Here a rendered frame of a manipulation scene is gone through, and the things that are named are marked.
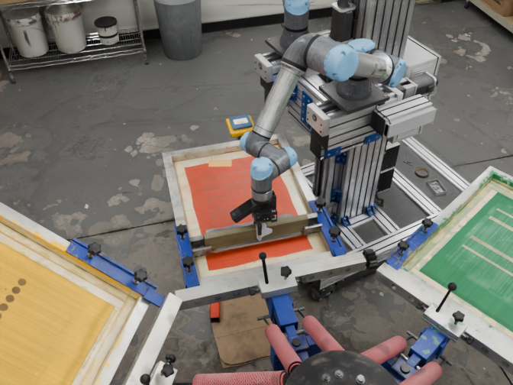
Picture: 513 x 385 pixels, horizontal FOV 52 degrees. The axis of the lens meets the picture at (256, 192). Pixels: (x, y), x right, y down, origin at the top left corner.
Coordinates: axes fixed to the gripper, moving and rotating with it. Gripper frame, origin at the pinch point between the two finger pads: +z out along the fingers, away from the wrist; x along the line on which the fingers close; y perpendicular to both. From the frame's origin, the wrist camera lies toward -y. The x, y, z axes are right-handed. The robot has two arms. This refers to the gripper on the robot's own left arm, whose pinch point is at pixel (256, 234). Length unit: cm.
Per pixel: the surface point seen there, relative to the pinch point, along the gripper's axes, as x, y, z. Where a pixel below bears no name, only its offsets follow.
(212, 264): -5.8, -18.7, 5.8
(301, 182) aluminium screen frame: 25.2, 26.8, 2.1
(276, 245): -3.0, 7.4, 5.7
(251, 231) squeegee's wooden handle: -1.7, -2.3, -3.7
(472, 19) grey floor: 322, 319, 100
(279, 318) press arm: -40.3, -2.5, -2.8
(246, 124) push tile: 75, 14, 4
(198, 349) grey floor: 16, -29, 101
